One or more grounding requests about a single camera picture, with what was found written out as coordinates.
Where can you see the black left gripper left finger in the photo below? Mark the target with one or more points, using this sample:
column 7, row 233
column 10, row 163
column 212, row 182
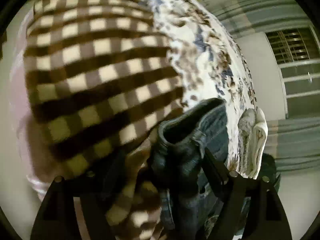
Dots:
column 89, row 205

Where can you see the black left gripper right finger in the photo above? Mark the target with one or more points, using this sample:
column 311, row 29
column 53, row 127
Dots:
column 250, row 205

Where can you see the dark blue denim jeans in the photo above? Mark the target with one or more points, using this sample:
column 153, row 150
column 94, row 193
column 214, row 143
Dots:
column 189, row 203

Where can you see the pink mattress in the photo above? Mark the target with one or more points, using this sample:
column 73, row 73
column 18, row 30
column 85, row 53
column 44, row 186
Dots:
column 27, row 132

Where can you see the right green curtain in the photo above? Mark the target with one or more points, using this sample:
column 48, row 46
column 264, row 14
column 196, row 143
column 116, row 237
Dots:
column 294, row 143

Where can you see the green curtain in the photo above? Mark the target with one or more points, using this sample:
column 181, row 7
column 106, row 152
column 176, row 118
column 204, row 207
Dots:
column 294, row 143
column 242, row 18

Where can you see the folded white pants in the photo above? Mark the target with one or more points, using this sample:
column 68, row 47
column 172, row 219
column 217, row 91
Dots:
column 257, row 144

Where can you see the folded grey pants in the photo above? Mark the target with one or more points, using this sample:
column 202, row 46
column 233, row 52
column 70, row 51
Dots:
column 245, row 127

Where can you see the window with metal grille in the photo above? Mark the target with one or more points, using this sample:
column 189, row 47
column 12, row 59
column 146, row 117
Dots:
column 297, row 55

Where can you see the left green curtain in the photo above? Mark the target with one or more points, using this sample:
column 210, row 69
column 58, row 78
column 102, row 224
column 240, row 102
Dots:
column 242, row 18

